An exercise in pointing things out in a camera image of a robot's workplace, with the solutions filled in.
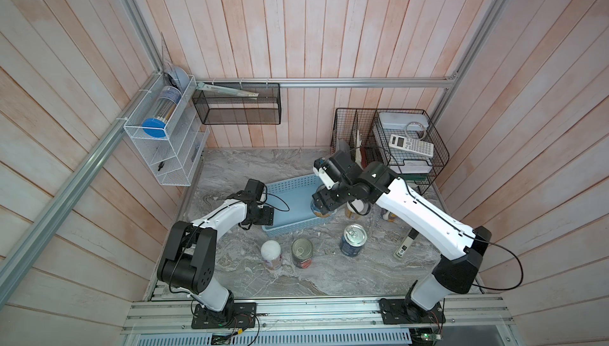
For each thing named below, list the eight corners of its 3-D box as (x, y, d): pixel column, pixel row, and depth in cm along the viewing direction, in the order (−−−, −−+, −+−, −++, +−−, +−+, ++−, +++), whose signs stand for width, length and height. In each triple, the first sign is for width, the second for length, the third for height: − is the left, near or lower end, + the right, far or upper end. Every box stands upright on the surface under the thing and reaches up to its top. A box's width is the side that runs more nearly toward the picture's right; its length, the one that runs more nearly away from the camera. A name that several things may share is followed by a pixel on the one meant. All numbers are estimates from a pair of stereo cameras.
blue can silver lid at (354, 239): (342, 257, 87) (346, 246, 79) (339, 236, 93) (343, 224, 84) (362, 257, 87) (369, 246, 79) (359, 236, 93) (365, 224, 84)
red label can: (291, 268, 85) (291, 258, 76) (292, 249, 89) (291, 237, 81) (311, 268, 85) (313, 258, 76) (311, 249, 89) (312, 237, 81)
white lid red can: (263, 271, 84) (259, 260, 75) (265, 252, 88) (261, 240, 79) (282, 271, 84) (279, 260, 75) (282, 252, 88) (281, 240, 79)
